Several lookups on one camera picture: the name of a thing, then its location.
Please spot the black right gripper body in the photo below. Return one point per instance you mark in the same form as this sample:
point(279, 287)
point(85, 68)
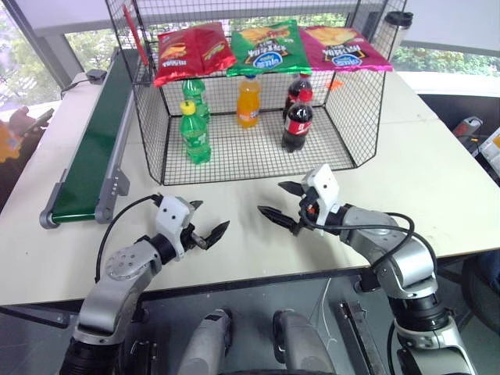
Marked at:
point(308, 216)

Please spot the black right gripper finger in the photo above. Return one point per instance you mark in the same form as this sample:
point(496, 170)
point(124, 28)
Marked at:
point(293, 188)
point(279, 216)

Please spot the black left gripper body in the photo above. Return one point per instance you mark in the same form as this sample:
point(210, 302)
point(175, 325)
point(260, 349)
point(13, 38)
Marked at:
point(190, 236)

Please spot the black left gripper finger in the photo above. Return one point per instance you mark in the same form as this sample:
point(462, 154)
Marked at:
point(216, 234)
point(196, 206)

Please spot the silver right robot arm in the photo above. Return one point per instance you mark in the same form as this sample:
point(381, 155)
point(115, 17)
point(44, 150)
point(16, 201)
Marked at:
point(406, 269)

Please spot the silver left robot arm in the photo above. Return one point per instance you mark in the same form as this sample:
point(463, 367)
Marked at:
point(113, 297)

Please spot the green conveyor belt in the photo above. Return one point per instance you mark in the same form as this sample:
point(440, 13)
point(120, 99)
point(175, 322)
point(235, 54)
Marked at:
point(93, 156)

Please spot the cola bottle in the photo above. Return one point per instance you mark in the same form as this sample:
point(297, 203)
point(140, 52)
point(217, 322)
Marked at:
point(297, 129)
point(298, 91)

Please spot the green soda bottle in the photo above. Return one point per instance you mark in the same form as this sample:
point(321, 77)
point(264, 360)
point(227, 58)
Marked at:
point(195, 136)
point(196, 93)

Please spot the black table clamp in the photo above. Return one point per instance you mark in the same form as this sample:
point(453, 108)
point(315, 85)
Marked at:
point(369, 280)

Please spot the orange soda bottle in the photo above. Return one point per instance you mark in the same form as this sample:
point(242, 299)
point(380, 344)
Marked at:
point(248, 105)

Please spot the grey left robot leg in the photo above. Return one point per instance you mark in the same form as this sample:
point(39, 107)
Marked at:
point(203, 343)

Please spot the grey robot leg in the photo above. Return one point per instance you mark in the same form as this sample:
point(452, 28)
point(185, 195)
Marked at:
point(301, 343)
point(203, 343)

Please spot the orange tag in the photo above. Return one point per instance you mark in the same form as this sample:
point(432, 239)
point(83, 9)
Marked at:
point(336, 84)

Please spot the grey right robot leg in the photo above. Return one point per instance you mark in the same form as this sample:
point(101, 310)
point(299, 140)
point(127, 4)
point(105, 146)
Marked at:
point(301, 343)

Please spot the green chips bag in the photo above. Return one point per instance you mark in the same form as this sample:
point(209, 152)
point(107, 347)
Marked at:
point(265, 48)

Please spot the pink chips bag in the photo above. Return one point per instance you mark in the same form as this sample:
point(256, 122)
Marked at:
point(343, 48)

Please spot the red chips bag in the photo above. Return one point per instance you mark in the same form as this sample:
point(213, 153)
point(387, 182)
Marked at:
point(173, 54)
point(213, 47)

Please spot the grey power adapter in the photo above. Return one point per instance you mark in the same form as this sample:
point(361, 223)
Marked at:
point(95, 76)

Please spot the black smartphone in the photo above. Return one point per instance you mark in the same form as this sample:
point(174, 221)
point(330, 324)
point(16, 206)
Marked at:
point(39, 121)

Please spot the red and grey tool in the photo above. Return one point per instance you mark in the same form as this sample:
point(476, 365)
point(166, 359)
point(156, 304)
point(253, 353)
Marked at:
point(466, 127)

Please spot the silver travel mug black lid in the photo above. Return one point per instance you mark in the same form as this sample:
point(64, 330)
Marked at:
point(392, 35)

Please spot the person in dark clothing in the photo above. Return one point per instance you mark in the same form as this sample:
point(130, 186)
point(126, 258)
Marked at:
point(15, 176)

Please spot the yellow and white box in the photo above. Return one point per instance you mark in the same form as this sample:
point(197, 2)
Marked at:
point(493, 150)

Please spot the yellow object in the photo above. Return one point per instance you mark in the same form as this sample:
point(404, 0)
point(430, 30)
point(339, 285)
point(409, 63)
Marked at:
point(7, 142)

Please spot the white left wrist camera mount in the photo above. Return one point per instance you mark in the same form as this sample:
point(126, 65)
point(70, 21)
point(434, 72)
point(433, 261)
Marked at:
point(170, 216)

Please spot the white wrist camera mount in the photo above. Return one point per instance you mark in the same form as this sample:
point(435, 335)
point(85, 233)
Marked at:
point(326, 187)
point(170, 216)

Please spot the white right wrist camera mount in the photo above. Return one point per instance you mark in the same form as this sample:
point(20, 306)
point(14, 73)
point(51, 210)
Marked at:
point(326, 187)

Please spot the black metal rail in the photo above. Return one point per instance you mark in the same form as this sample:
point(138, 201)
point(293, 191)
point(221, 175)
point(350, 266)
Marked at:
point(359, 336)

